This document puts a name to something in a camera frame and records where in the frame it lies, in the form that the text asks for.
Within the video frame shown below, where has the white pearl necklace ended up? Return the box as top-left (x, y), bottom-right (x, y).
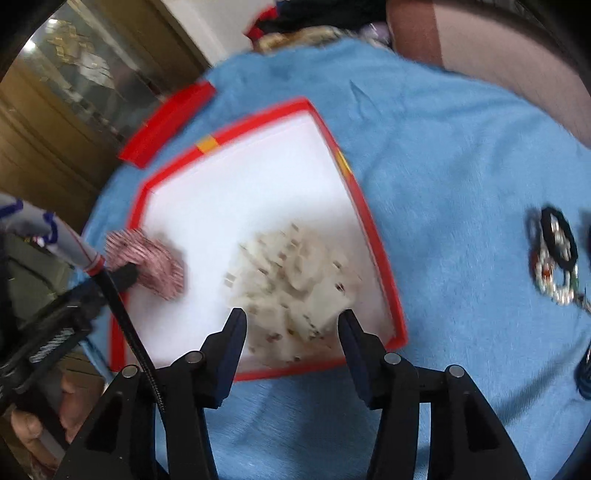
top-left (529, 216), bottom-right (584, 306)

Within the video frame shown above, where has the black hair tie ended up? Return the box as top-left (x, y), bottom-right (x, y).
top-left (540, 206), bottom-right (580, 270)

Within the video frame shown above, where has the white beaded jewelry pile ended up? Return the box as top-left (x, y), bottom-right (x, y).
top-left (224, 224), bottom-right (362, 367)

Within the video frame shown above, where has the red jewelry box tray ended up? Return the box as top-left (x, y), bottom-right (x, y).
top-left (124, 99), bottom-right (408, 367)

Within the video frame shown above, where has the person's left hand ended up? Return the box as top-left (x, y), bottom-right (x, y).
top-left (10, 369), bottom-right (105, 479)

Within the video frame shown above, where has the red box lid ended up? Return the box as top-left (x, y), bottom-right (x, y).
top-left (118, 81), bottom-right (216, 169)

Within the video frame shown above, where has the wooden glass cabinet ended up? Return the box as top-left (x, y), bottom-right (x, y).
top-left (1, 1), bottom-right (208, 230)

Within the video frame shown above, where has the light blue towel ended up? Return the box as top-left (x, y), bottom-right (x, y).
top-left (83, 39), bottom-right (590, 479)

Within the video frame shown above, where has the pink brown pillow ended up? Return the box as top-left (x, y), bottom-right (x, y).
top-left (387, 1), bottom-right (590, 146)

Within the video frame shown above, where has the black cable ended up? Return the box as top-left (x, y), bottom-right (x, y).
top-left (94, 269), bottom-right (167, 414)

